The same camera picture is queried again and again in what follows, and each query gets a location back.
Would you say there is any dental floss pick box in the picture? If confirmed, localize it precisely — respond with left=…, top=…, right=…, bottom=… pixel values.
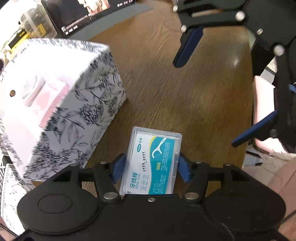
left=119, top=126, right=182, bottom=196

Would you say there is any grey tablet stand cover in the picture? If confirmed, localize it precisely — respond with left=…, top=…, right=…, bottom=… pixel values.
left=68, top=3, right=153, bottom=41

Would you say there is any white robot camera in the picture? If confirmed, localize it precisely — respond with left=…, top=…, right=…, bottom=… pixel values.
left=0, top=53, right=9, bottom=73

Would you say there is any tablet with video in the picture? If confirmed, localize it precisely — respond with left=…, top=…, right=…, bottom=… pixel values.
left=41, top=0, right=135, bottom=38

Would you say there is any pink chair cushion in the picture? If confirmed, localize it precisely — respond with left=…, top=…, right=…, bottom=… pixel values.
left=252, top=76, right=295, bottom=160

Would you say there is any floral box lid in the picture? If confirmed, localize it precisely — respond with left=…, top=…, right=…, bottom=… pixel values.
left=1, top=164, right=35, bottom=225

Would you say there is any pink heart card box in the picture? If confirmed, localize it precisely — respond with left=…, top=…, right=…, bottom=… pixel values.
left=25, top=78, right=70, bottom=128

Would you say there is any yellow black box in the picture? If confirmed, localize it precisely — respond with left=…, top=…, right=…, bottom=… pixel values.
left=1, top=27, right=30, bottom=53

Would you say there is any floral box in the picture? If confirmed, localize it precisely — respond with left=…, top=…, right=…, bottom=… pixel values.
left=1, top=39, right=126, bottom=181

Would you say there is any clear water bottle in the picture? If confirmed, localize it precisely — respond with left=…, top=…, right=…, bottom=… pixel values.
left=20, top=1, right=57, bottom=38

